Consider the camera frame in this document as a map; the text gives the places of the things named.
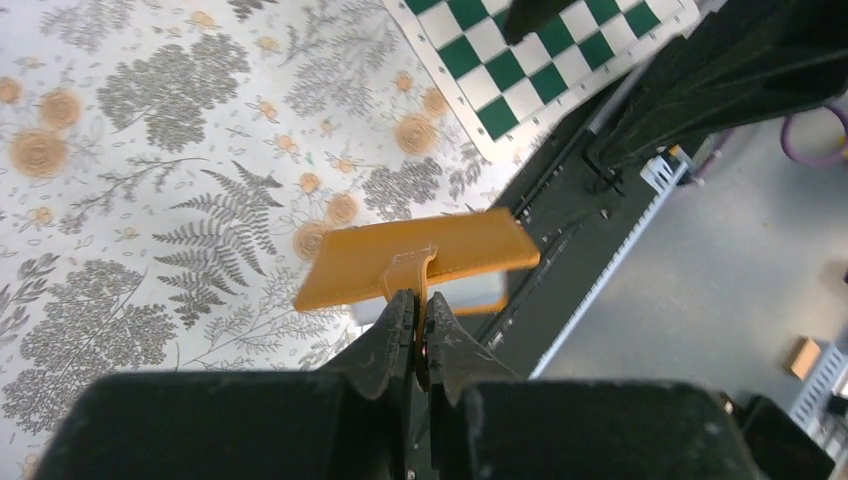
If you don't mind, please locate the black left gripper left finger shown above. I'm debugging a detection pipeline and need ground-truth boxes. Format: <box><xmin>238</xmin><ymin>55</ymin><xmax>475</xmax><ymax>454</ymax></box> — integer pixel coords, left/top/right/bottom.
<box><xmin>35</xmin><ymin>290</ymin><xmax>416</xmax><ymax>479</ymax></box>

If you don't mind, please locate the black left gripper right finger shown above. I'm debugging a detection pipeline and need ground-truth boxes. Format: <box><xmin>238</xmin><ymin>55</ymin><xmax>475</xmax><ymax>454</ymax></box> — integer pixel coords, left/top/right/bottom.
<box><xmin>424</xmin><ymin>294</ymin><xmax>757</xmax><ymax>479</ymax></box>

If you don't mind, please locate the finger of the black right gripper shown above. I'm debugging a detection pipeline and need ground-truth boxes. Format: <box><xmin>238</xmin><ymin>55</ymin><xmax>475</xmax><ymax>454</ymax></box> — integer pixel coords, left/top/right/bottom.
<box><xmin>502</xmin><ymin>0</ymin><xmax>576</xmax><ymax>45</ymax></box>

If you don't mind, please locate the orange leather card holder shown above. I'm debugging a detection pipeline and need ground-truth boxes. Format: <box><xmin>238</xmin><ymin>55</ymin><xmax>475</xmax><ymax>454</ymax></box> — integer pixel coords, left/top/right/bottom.
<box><xmin>293</xmin><ymin>209</ymin><xmax>540</xmax><ymax>405</ymax></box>

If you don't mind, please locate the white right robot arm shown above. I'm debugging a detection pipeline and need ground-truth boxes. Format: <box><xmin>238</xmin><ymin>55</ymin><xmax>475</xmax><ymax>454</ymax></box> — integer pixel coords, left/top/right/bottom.
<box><xmin>577</xmin><ymin>1</ymin><xmax>847</xmax><ymax>169</ymax></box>

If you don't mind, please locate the green white chessboard mat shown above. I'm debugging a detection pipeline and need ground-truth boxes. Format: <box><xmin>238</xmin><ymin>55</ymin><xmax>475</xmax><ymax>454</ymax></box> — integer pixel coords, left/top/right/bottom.
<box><xmin>384</xmin><ymin>0</ymin><xmax>700</xmax><ymax>162</ymax></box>

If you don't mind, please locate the floral patterned table mat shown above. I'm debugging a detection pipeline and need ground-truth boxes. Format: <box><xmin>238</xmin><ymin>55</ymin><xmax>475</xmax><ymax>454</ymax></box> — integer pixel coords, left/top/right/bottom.
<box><xmin>1</xmin><ymin>1</ymin><xmax>529</xmax><ymax>479</ymax></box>

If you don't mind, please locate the small wooden block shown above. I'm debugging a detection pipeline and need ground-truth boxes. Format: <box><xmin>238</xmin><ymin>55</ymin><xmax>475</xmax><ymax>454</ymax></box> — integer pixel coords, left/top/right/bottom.
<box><xmin>783</xmin><ymin>336</ymin><xmax>822</xmax><ymax>381</ymax></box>

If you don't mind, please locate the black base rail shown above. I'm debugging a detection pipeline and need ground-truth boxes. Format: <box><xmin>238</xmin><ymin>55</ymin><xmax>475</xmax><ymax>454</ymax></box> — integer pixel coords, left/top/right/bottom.
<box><xmin>468</xmin><ymin>67</ymin><xmax>674</xmax><ymax>377</ymax></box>

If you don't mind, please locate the white slotted cable duct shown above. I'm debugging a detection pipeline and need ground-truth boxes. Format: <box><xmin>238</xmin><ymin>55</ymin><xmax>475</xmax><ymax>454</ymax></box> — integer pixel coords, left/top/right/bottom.
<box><xmin>528</xmin><ymin>155</ymin><xmax>690</xmax><ymax>379</ymax></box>

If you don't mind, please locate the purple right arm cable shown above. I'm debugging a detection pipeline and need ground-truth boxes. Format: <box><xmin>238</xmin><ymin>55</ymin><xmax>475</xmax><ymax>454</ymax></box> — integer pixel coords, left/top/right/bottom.
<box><xmin>779</xmin><ymin>102</ymin><xmax>848</xmax><ymax>169</ymax></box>

